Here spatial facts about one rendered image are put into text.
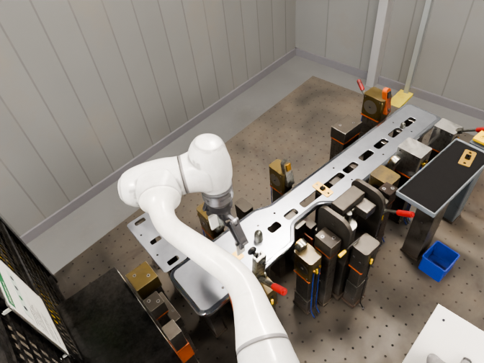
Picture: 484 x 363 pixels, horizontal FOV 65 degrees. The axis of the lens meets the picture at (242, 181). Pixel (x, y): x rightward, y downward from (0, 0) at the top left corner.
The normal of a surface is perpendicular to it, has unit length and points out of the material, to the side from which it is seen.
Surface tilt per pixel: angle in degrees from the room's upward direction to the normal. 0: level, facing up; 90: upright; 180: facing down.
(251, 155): 0
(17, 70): 90
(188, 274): 0
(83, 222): 0
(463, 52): 90
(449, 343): 45
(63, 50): 90
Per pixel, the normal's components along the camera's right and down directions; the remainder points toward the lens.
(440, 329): -0.55, -0.07
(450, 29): -0.68, 0.58
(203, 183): 0.15, 0.69
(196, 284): -0.10, -0.68
